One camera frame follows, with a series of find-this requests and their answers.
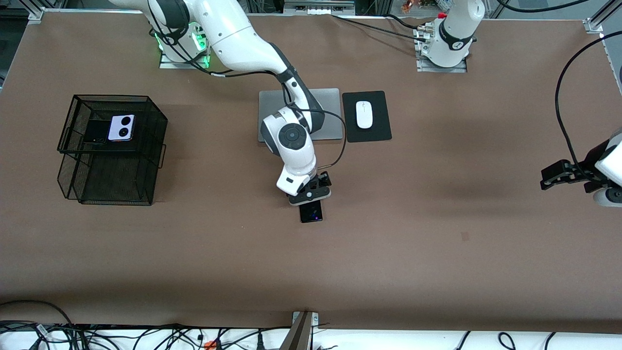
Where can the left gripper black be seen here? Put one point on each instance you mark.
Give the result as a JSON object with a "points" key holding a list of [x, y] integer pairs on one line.
{"points": [[586, 169]]}

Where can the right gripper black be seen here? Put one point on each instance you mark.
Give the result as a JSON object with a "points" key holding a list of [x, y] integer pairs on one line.
{"points": [[324, 179]]}

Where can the black slab smartphone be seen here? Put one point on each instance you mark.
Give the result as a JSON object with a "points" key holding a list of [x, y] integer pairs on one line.
{"points": [[311, 214]]}

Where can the lilac flip phone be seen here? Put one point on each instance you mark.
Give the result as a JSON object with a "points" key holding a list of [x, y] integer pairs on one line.
{"points": [[115, 127]]}

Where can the black flip phone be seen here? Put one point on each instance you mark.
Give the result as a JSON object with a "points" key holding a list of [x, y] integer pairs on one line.
{"points": [[95, 131]]}

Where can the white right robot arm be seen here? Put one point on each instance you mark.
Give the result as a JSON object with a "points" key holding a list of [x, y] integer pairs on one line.
{"points": [[233, 34]]}

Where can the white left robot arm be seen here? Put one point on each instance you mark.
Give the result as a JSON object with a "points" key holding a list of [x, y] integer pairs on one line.
{"points": [[457, 34]]}

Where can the silver closed laptop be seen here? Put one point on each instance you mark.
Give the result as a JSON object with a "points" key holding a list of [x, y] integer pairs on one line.
{"points": [[330, 112]]}

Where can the white computer mouse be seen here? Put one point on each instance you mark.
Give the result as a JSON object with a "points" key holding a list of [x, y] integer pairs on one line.
{"points": [[364, 115]]}

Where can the black mouse pad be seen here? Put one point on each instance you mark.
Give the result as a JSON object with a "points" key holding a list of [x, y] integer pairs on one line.
{"points": [[351, 104]]}

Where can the metal equipment rack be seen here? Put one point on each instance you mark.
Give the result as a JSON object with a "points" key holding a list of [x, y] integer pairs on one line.
{"points": [[316, 6]]}

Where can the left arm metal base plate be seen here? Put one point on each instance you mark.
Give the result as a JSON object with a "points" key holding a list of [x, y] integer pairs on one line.
{"points": [[423, 68]]}

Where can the aluminium frame corner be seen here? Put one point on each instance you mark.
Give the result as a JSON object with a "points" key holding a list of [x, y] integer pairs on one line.
{"points": [[595, 23], [34, 12]]}

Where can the aluminium profile post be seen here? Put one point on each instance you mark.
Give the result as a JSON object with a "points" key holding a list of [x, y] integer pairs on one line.
{"points": [[299, 335]]}

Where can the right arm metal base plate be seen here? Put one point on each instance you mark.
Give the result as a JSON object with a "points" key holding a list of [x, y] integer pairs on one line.
{"points": [[167, 64]]}

